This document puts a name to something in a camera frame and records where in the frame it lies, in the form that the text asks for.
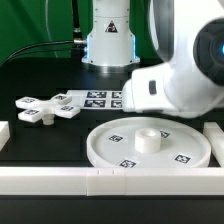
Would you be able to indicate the white left fence bar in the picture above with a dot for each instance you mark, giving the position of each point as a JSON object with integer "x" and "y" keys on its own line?
{"x": 4, "y": 133}

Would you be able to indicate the white marker tag sheet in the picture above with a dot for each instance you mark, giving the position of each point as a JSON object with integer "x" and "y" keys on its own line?
{"x": 96, "y": 99}

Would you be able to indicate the white fence bar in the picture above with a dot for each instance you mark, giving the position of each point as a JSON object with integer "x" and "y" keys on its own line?
{"x": 4, "y": 133}
{"x": 215, "y": 136}
{"x": 110, "y": 181}

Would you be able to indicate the white right fence bar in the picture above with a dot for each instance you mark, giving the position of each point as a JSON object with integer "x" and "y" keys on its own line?
{"x": 215, "y": 136}

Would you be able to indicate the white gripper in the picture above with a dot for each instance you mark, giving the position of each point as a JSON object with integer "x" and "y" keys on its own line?
{"x": 144, "y": 91}

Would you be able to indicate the white front fence bar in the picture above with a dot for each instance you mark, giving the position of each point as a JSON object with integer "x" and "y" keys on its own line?
{"x": 110, "y": 181}

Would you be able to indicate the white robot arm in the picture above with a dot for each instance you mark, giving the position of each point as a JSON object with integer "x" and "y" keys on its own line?
{"x": 188, "y": 35}

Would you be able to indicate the white cross-shaped table base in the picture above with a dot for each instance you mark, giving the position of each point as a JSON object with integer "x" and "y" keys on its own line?
{"x": 45, "y": 110}

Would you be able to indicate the white round table top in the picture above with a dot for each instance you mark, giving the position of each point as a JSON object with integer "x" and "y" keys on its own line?
{"x": 145, "y": 142}

